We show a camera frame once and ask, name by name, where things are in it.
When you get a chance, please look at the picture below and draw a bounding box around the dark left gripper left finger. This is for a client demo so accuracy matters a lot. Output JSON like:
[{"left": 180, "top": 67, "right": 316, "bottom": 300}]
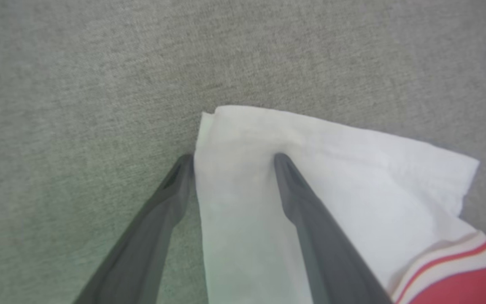
[{"left": 72, "top": 154, "right": 195, "bottom": 304}]

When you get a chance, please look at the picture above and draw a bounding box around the grey fabric sofa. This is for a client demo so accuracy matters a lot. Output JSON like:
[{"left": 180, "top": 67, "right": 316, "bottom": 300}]
[{"left": 0, "top": 0, "right": 486, "bottom": 304}]

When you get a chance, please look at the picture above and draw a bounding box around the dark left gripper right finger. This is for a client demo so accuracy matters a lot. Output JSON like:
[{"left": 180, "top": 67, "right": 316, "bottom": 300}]
[{"left": 274, "top": 153, "right": 394, "bottom": 304}]

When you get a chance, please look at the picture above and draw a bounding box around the red and white shirt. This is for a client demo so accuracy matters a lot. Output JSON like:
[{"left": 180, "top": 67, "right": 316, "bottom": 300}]
[{"left": 193, "top": 105, "right": 486, "bottom": 304}]

